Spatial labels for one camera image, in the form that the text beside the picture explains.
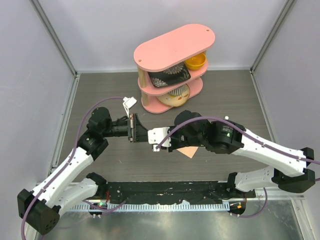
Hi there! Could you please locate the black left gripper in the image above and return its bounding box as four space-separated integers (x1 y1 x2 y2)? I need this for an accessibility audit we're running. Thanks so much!
102 113 149 142

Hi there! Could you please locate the pink envelope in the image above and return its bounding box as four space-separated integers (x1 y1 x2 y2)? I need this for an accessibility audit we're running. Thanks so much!
177 146 198 159

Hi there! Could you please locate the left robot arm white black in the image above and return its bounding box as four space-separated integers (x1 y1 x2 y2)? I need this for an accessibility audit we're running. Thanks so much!
17 107 148 235

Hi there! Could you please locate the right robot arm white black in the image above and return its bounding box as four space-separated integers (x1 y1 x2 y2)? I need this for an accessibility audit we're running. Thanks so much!
158 110 318 198

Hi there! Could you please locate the beige patterned plate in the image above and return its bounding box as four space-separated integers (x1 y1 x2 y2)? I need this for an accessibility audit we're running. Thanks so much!
156 84 191 107

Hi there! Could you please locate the striped small bowl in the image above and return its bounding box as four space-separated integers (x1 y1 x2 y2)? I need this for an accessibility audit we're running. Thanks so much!
168 85 188 97

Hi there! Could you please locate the black floral plate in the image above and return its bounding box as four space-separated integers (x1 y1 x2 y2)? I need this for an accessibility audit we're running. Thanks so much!
148 62 191 88

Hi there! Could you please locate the pink three-tier shelf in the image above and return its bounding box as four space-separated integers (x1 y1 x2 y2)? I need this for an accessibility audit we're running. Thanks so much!
133 23 216 114

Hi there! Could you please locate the yellow bowl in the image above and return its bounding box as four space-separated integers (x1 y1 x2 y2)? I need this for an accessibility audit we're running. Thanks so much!
184 52 207 70

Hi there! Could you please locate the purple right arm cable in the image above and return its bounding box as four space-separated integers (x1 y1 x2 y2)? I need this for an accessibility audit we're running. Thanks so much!
157 116 320 218

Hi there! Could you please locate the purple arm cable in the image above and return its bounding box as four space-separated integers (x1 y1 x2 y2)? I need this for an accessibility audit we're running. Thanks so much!
19 96 126 240
157 116 320 218

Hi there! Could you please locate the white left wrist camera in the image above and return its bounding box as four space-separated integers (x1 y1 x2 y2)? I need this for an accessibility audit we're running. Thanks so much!
122 96 137 117

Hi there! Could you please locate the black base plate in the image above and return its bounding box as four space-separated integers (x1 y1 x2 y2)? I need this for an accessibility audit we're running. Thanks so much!
87 181 256 205

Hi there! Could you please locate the aluminium frame rail left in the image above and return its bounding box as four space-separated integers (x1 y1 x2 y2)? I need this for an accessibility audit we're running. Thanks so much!
28 0 81 81

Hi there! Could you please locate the aluminium frame rail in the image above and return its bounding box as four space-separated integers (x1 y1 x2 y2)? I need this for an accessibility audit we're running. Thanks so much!
249 0 297 75
28 0 81 81

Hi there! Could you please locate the white slotted cable duct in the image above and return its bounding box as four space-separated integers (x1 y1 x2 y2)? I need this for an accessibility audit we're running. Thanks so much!
68 201 230 213

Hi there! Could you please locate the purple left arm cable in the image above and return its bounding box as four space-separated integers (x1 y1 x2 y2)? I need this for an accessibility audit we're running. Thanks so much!
19 96 126 240

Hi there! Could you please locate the aluminium frame rail right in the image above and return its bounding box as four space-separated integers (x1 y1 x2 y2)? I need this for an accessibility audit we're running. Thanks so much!
249 0 297 75

